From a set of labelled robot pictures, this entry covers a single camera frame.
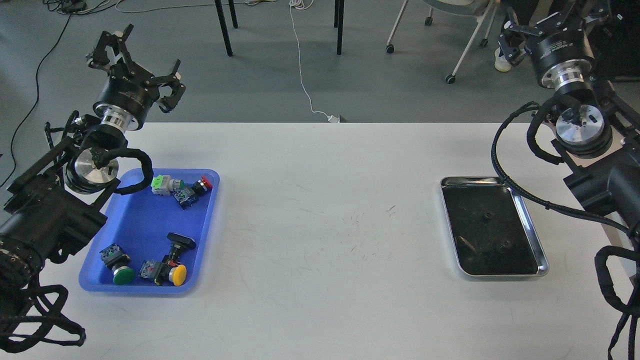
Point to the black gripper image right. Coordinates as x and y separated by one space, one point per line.
564 57

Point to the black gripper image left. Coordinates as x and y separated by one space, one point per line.
124 102

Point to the blue plastic tray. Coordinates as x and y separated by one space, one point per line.
139 224

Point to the silver metal tray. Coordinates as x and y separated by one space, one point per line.
476 244

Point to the white office chair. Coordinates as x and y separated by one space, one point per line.
445 55

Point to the black table leg left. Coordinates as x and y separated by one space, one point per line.
223 24

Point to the black table leg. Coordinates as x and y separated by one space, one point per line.
223 24
338 23

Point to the black square push button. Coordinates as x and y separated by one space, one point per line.
178 244

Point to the green mushroom push button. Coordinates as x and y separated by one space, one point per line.
117 261

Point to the black table leg right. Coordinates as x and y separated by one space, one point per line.
338 23

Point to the green white push button switch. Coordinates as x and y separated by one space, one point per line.
165 185

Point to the red push button switch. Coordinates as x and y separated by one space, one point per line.
187 194

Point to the yellow push button switch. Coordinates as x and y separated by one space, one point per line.
159 272

